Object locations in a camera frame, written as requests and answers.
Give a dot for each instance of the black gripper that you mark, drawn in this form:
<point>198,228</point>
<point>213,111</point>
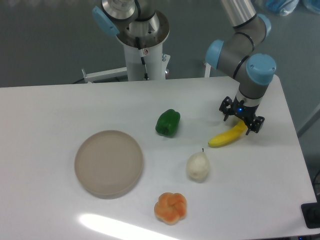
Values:
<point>242,111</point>

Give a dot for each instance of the yellow banana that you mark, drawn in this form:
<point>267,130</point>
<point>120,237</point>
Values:
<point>228,136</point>

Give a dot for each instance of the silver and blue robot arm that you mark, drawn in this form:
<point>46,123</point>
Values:
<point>234,57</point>

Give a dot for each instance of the white pear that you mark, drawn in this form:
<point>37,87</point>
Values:
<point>198,166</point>

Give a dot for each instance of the green bell pepper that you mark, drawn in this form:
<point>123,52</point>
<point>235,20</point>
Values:
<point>168,122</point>

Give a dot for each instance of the orange knotted bread roll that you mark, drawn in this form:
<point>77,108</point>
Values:
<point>170,207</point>

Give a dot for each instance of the black device at table edge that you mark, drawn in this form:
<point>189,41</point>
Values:
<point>311,214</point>

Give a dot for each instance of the beige round plate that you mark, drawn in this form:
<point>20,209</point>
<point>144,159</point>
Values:
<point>108,164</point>

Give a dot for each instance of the white right support bracket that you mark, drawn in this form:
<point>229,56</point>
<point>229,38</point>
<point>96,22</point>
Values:
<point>207,69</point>

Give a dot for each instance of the white support bracket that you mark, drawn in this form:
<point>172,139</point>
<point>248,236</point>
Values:
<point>207,69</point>
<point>112,75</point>

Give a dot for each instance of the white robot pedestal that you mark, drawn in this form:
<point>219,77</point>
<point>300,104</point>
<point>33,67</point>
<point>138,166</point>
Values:
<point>143,48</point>

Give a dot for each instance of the white left support bracket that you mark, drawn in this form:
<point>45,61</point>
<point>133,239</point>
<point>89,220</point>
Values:
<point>112,75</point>

